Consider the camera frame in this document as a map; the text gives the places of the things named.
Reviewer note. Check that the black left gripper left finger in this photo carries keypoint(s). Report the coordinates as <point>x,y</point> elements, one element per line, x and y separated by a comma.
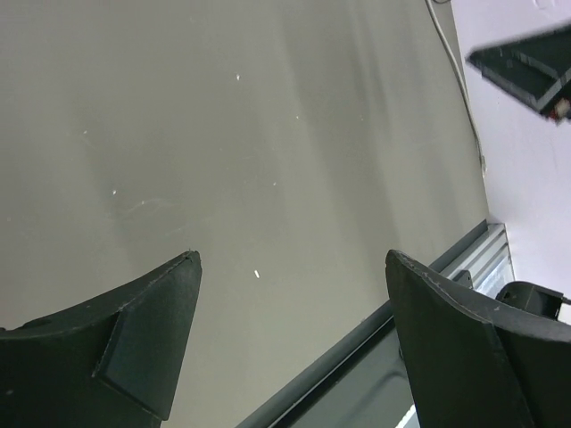
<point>111,361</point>

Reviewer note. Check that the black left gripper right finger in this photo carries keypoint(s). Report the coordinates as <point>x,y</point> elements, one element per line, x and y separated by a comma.
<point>473,361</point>

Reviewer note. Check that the black network switch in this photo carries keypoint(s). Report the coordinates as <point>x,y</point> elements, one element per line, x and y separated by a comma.
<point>534,69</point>

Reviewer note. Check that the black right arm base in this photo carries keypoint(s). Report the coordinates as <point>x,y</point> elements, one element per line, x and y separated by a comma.
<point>533,298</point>

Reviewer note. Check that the aluminium frame rail front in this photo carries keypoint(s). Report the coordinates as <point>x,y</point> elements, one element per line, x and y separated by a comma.
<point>362,380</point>

